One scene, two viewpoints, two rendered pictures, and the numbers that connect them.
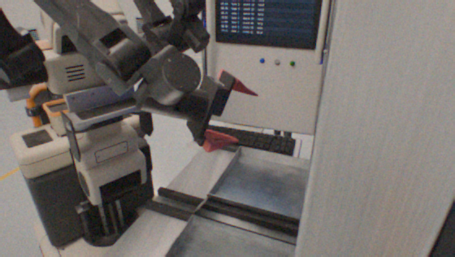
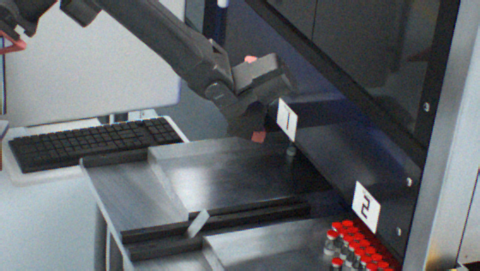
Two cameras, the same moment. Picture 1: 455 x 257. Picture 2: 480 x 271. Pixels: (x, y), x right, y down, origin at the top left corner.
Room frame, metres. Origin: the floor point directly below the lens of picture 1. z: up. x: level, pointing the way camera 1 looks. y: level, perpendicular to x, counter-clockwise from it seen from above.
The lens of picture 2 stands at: (-0.48, 1.09, 1.93)
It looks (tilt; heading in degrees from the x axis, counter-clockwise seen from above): 29 degrees down; 312
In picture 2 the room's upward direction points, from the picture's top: 6 degrees clockwise
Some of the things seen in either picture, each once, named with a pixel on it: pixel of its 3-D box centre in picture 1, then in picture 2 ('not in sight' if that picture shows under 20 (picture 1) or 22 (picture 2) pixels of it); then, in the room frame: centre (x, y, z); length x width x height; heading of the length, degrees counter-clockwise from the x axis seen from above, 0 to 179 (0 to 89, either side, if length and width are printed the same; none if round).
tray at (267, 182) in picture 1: (282, 185); (242, 174); (0.65, -0.16, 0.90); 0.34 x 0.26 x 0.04; 68
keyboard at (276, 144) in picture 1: (244, 139); (98, 141); (1.05, -0.08, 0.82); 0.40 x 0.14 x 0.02; 71
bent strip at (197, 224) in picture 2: (183, 200); (171, 230); (0.57, 0.11, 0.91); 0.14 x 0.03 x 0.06; 68
